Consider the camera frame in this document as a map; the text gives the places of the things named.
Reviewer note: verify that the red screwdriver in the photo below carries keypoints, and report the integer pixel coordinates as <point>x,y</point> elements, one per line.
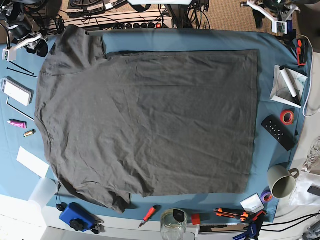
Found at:
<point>149,214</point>

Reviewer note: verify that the small red cube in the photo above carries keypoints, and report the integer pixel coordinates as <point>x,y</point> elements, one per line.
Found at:
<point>196,219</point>

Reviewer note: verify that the metal allen key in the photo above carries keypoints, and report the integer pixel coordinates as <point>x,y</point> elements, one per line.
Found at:
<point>17,110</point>

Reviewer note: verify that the white small box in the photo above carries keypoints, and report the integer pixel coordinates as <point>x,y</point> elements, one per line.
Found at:
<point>252,204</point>

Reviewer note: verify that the pink tube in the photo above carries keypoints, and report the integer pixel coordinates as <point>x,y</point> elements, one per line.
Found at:
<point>17,123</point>

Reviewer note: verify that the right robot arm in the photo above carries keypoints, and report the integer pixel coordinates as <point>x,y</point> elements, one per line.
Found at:
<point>20,30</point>

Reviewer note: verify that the black zip ties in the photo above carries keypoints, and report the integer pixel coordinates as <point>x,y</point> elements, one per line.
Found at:
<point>21,70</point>

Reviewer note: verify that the white paper card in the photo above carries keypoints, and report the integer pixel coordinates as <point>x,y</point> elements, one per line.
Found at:
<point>32,162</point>

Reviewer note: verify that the blue box with knob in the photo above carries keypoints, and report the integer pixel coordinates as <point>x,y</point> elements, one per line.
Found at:
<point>76,217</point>

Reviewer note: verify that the glass jar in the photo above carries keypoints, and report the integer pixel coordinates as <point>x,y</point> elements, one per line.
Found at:
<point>173,224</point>

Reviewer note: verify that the orange black clamp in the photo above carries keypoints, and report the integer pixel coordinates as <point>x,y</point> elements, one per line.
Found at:
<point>302,51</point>

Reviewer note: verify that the black power strip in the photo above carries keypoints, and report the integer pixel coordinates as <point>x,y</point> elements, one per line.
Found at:
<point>143,25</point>

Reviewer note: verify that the translucent plastic cup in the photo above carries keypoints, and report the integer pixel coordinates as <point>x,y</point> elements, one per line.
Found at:
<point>43,192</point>

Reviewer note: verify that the purple tape roll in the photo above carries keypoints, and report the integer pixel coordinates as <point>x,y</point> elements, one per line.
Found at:
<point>266,196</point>

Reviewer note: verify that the orange black utility knife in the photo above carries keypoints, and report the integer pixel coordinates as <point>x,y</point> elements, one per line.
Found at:
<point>232,213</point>

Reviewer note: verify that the blue table cloth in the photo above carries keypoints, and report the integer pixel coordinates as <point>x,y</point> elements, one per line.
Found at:
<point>17,181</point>

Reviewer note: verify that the blue clamp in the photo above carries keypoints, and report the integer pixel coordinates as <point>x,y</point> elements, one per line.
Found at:
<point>253,230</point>

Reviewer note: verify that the black remote control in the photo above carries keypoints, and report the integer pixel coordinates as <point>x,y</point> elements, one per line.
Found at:
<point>279,132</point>

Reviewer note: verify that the dark grey T-shirt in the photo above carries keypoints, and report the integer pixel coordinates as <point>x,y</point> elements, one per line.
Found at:
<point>146,123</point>

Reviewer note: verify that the white plastic case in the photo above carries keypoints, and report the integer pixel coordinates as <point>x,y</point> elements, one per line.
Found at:
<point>16,91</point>

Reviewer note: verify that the white marker pen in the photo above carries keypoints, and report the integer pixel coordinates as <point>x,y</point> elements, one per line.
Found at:
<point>289,84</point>

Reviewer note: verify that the grey-green mug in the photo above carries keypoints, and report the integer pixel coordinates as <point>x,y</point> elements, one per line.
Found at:
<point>282,181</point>

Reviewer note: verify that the red tape roll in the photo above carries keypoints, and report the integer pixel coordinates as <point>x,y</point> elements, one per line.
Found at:
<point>287,117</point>

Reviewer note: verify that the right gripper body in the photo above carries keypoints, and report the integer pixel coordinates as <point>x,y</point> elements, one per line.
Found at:
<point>34,45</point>

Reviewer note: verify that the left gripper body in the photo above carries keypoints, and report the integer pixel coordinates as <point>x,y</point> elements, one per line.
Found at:
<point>278,12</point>

